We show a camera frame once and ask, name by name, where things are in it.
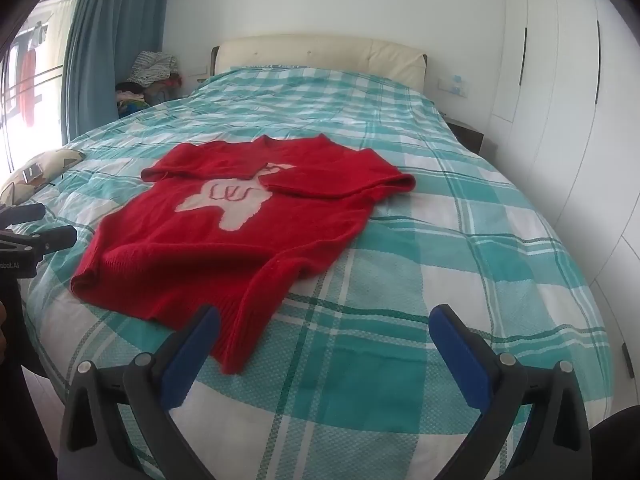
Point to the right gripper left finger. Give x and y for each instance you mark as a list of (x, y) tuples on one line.
[(94, 440)]

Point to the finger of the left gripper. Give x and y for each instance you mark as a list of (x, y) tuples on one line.
[(13, 215), (50, 240)]

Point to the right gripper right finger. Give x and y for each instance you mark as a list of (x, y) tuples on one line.
[(555, 443)]

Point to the red knit sweater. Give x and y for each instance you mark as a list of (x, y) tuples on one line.
[(232, 225)]

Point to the pile of clothes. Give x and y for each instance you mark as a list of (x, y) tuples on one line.
[(154, 78)]

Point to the patterned pillow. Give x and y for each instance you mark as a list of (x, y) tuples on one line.
[(38, 172)]

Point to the red hanging garment outside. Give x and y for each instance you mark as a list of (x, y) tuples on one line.
[(25, 92)]

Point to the teal plaid bed cover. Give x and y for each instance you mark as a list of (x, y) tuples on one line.
[(345, 382)]

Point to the blue curtain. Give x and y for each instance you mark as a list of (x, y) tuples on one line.
[(105, 38)]

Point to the white wardrobe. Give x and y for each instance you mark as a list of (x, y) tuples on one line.
[(566, 129)]

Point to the dark wooden nightstand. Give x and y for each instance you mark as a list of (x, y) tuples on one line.
[(469, 137)]

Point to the cream padded headboard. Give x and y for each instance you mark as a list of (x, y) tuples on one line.
[(405, 65)]

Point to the white wall outlet panel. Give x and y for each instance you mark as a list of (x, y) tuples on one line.
[(454, 85)]

